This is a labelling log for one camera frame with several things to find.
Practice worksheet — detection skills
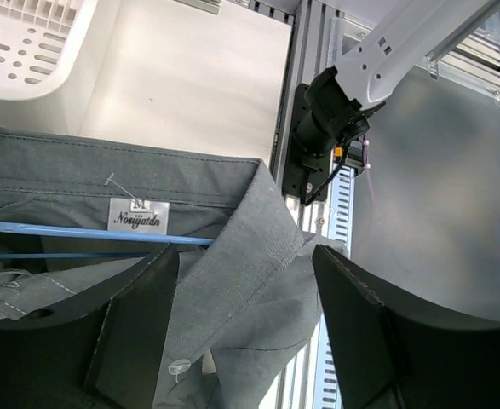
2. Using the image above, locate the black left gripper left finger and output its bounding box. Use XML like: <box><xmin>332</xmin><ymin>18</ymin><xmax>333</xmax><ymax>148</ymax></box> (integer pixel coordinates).
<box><xmin>0</xmin><ymin>245</ymin><xmax>179</xmax><ymax>408</ymax></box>

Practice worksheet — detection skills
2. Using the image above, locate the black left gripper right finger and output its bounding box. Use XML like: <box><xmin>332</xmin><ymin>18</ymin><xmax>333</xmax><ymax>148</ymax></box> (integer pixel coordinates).
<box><xmin>312</xmin><ymin>245</ymin><xmax>500</xmax><ymax>408</ymax></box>

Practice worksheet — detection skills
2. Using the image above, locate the grey button-up shirt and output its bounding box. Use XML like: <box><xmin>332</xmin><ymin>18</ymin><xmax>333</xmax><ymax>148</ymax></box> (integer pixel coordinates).
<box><xmin>0</xmin><ymin>129</ymin><xmax>325</xmax><ymax>408</ymax></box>

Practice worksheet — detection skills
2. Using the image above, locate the blue wire hanger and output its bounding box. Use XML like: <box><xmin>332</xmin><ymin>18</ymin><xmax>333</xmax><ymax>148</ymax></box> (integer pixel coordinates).
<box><xmin>0</xmin><ymin>222</ymin><xmax>214</xmax><ymax>260</ymax></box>

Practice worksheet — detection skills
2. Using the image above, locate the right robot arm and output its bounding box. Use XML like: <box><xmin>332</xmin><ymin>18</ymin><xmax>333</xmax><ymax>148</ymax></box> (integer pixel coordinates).
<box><xmin>290</xmin><ymin>1</ymin><xmax>494</xmax><ymax>161</ymax></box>

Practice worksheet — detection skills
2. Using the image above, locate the white plastic bin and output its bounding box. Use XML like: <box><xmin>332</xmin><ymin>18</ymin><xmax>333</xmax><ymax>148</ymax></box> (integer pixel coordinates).
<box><xmin>0</xmin><ymin>1</ymin><xmax>99</xmax><ymax>101</ymax></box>

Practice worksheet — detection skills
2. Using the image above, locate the white slotted cable duct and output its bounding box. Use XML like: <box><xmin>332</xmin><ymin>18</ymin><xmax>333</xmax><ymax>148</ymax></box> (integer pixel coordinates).
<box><xmin>312</xmin><ymin>168</ymin><xmax>354</xmax><ymax>409</ymax></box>

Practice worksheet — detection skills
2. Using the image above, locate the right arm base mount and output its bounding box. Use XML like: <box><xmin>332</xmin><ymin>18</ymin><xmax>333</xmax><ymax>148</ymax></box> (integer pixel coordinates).
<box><xmin>282</xmin><ymin>82</ymin><xmax>338</xmax><ymax>205</ymax></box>

